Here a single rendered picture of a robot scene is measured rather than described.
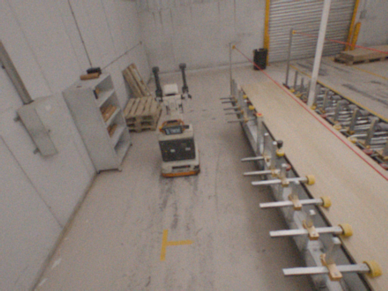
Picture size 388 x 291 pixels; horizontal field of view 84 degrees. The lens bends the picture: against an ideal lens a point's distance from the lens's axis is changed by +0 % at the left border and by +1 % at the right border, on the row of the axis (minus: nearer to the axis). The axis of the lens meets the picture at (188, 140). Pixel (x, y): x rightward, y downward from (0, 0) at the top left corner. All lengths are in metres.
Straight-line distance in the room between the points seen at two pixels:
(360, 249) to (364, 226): 0.20
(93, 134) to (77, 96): 0.65
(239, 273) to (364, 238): 1.22
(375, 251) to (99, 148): 3.56
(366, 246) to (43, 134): 3.08
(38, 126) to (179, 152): 1.83
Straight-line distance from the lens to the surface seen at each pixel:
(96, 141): 3.89
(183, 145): 3.31
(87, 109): 3.66
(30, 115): 2.92
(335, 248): 1.55
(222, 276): 2.60
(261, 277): 2.62
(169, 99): 3.37
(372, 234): 2.00
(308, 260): 1.96
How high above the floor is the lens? 2.33
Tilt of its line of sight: 31 degrees down
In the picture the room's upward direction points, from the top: 9 degrees counter-clockwise
